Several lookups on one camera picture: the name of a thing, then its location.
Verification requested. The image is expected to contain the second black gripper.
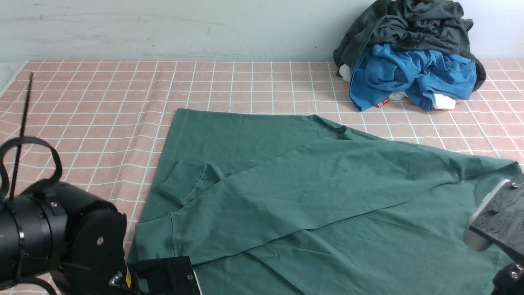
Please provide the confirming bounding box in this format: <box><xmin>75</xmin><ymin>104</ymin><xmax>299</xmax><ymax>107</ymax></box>
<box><xmin>491</xmin><ymin>263</ymin><xmax>524</xmax><ymax>295</ymax></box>

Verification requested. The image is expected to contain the green long sleeve shirt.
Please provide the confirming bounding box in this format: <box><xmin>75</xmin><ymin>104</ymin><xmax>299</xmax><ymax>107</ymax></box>
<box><xmin>129</xmin><ymin>109</ymin><xmax>522</xmax><ymax>295</ymax></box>

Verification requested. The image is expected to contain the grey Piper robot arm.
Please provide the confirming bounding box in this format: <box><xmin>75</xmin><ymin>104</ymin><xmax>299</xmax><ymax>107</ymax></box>
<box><xmin>1</xmin><ymin>109</ymin><xmax>523</xmax><ymax>295</ymax></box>

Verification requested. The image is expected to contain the blue crumpled garment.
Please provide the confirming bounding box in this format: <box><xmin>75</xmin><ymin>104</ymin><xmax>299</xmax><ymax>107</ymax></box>
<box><xmin>349</xmin><ymin>43</ymin><xmax>477</xmax><ymax>111</ymax></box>

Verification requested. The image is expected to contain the dark grey crumpled garment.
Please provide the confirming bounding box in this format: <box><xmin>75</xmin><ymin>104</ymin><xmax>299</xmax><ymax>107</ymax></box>
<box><xmin>333</xmin><ymin>0</ymin><xmax>486</xmax><ymax>91</ymax></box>

